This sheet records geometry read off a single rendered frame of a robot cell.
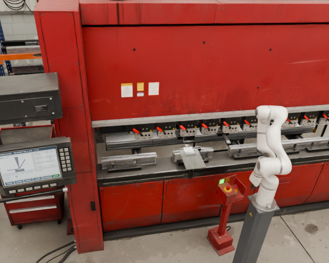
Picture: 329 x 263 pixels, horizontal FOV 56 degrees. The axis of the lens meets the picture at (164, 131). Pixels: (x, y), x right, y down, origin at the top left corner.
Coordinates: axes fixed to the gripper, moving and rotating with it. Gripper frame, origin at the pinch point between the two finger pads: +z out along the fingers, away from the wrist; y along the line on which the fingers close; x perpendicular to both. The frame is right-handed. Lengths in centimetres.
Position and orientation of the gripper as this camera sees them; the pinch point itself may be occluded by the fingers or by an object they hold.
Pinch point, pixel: (253, 186)
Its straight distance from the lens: 273.4
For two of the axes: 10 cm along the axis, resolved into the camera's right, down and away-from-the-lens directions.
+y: 4.2, 5.9, -6.9
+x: 9.1, -2.0, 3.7
